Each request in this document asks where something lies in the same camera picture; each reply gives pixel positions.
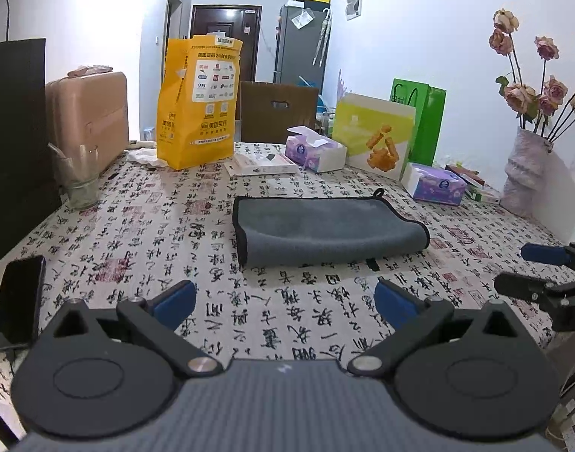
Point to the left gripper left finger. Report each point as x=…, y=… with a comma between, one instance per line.
x=134, y=340

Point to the black paper shopping bag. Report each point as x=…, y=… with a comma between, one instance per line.
x=29, y=192

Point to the yellow-green snack paper bag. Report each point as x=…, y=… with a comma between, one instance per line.
x=377, y=133

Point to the textured white vase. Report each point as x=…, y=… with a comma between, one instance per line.
x=525, y=170

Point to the grey refrigerator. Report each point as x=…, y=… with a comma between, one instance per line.
x=301, y=44

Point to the open white tissue box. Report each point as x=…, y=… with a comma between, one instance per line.
x=314, y=152

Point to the black smartphone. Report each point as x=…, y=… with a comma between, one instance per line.
x=20, y=295

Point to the green paper gift bag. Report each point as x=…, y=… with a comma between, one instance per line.
x=429, y=103

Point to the dark brown entrance door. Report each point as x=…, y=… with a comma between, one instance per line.
x=237, y=22

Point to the grey microfibre towel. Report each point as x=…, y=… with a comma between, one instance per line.
x=277, y=231

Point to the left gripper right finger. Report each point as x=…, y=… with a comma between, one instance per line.
x=433, y=338

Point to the flat white product box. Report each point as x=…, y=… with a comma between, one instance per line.
x=259, y=164

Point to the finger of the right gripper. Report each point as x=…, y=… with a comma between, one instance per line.
x=524, y=287
x=557, y=256

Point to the clear drinking glass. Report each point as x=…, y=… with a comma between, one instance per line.
x=78, y=174

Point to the beige hard suitcase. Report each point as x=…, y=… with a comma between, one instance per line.
x=89, y=111

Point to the purple tissue pack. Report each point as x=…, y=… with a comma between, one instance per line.
x=431, y=184

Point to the yellow paper delivery bag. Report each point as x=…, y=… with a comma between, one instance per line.
x=197, y=101

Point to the brown cardboard box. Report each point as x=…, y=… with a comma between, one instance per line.
x=267, y=111

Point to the wall picture frame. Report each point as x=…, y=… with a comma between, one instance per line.
x=353, y=9

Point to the dried pink roses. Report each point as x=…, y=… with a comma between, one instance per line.
x=543, y=104

